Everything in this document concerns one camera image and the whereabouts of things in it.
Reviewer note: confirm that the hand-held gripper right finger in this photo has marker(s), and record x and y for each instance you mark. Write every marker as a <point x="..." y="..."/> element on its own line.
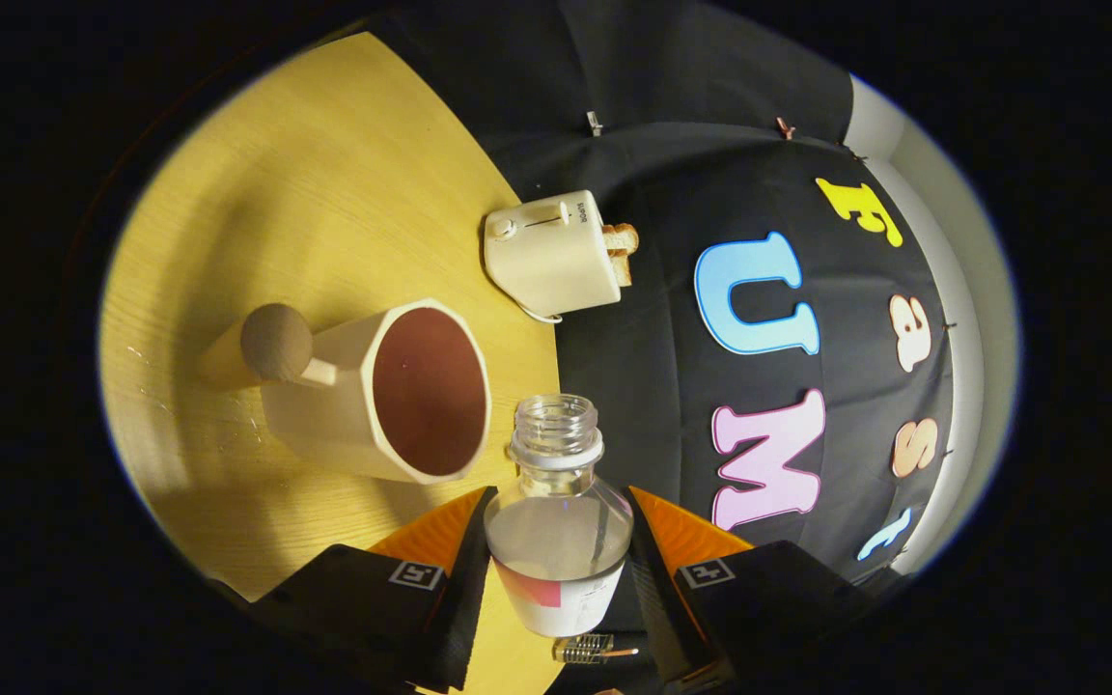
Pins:
<point x="653" y="598"/>

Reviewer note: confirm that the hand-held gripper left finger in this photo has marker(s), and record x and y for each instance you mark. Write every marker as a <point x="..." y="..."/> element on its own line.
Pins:
<point x="459" y="598"/>

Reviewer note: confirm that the clear juice bottle red label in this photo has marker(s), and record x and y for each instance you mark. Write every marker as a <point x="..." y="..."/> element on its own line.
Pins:
<point x="556" y="541"/>

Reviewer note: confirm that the cream cup brown inside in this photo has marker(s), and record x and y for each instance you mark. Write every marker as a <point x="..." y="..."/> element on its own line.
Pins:
<point x="324" y="405"/>

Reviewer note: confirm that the black backdrop cloth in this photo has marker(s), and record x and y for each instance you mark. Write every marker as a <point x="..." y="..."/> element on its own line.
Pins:
<point x="633" y="386"/>

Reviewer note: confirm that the square toast slice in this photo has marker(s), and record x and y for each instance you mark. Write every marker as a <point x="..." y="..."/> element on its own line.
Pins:
<point x="623" y="270"/>

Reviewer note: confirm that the cream toaster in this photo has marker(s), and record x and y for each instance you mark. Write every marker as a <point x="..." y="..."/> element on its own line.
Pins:
<point x="551" y="261"/>

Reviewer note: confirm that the rounded toast slice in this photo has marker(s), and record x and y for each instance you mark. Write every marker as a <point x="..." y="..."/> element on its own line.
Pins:
<point x="622" y="236"/>

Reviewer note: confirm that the wooden table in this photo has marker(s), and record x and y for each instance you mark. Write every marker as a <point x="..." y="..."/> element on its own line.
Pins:
<point x="324" y="193"/>

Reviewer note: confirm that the silver clip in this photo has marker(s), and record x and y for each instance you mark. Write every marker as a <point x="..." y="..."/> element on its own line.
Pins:
<point x="595" y="123"/>

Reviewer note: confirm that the pink clip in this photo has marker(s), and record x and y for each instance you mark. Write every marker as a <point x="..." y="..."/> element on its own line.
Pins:
<point x="786" y="127"/>

